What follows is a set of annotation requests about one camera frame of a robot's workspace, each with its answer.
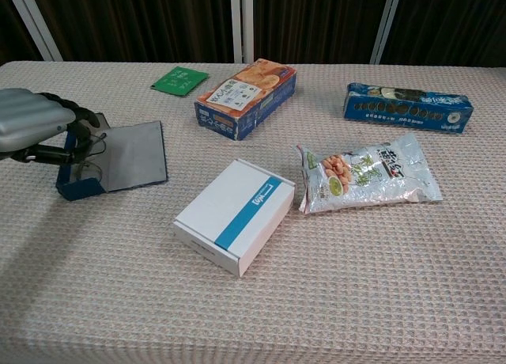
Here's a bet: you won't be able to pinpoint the green flat packet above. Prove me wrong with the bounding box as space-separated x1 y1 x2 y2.
149 66 210 97

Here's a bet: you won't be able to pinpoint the blue glasses case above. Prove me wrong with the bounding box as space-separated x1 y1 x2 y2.
55 112 169 202

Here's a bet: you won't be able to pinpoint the blue cookie package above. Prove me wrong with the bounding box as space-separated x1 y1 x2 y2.
342 82 474 135

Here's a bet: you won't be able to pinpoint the thin-framed eyeglasses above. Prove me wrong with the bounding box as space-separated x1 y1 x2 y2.
70 131 108 183

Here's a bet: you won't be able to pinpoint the pink waffle tablecloth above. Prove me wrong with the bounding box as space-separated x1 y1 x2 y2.
0 60 506 364

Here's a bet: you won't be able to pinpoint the slanted white frame post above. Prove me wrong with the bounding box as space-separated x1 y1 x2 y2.
369 0 404 66
3 0 64 63

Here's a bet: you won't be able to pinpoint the silver peanut snack bag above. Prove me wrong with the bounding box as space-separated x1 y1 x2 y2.
296 132 444 214

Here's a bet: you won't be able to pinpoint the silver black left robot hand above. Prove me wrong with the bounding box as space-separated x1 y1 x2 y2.
0 87 102 165

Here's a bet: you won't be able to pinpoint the white box with blue stripe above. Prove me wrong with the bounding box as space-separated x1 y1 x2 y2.
172 159 296 278

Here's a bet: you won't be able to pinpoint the orange and blue cracker box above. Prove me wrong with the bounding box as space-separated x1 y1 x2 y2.
194 58 297 142

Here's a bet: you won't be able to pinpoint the upright white frame post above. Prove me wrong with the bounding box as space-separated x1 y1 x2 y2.
241 0 255 63
229 0 244 63

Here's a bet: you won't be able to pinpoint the dark brown curtain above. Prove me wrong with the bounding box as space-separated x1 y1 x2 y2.
0 0 506 68

